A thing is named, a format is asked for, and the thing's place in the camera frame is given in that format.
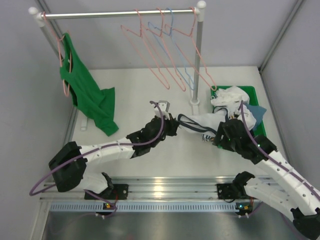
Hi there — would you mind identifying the white navy-trimmed tank top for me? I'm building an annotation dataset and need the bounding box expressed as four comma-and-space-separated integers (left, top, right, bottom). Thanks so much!
176, 103, 256, 142

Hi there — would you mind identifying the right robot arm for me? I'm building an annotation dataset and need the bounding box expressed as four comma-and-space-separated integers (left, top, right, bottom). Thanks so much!
213, 119, 320, 240

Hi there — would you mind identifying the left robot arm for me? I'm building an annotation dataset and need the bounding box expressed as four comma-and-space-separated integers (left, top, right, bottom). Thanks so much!
48, 115, 180, 199

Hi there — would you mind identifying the green tank top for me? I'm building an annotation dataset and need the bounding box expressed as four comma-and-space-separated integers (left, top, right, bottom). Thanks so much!
59, 32, 119, 136

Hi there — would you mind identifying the pink hanger with green top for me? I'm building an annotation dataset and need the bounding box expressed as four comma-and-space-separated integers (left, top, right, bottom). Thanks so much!
42, 11, 74, 97

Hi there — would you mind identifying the green plastic bin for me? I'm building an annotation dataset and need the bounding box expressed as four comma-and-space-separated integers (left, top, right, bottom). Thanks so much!
211, 86, 266, 136

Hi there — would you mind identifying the blue garment in bin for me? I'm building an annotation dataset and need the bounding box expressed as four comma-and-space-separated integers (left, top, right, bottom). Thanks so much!
245, 103, 267, 131

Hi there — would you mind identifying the white garment in bin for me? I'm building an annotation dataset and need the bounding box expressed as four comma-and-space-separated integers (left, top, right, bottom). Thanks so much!
210, 86, 250, 114

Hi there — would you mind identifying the clothes rack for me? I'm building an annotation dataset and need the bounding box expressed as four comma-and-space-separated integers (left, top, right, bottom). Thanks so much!
27, 0, 208, 132

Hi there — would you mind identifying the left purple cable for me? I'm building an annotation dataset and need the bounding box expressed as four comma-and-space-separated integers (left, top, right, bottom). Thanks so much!
29, 100, 166, 196

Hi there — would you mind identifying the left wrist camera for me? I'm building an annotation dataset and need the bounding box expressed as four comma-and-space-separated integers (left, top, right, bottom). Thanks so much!
150, 100, 170, 120

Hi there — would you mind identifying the blue wire hanger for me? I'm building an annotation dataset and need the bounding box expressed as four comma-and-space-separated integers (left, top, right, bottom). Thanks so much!
147, 7, 195, 91

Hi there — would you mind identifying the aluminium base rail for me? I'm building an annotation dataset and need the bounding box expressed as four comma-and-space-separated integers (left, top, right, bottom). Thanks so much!
39, 176, 284, 201

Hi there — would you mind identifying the perforated cable duct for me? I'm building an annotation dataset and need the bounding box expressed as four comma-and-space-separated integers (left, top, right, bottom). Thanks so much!
50, 201, 252, 213

